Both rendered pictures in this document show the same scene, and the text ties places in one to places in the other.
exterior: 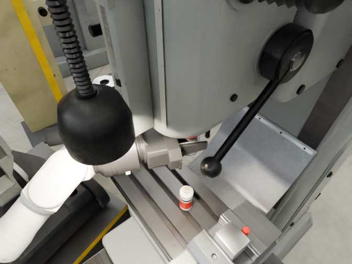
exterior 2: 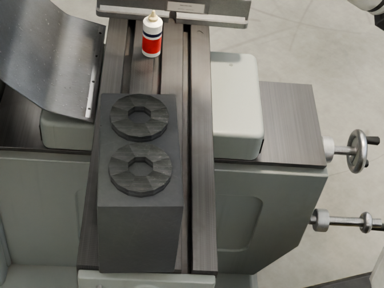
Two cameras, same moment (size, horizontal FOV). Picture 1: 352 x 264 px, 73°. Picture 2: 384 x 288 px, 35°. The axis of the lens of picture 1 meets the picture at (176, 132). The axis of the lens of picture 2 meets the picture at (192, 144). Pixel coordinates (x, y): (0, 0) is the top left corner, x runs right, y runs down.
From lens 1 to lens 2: 1.31 m
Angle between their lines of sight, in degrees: 81
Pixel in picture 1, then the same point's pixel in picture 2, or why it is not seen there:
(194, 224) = not seen: hidden behind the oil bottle
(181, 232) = (180, 36)
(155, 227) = (204, 55)
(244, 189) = (57, 39)
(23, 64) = not seen: outside the picture
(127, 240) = (234, 113)
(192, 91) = not seen: outside the picture
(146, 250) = (218, 92)
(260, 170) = (26, 15)
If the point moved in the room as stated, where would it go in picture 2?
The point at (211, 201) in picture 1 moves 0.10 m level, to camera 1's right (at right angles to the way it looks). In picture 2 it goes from (119, 36) to (87, 16)
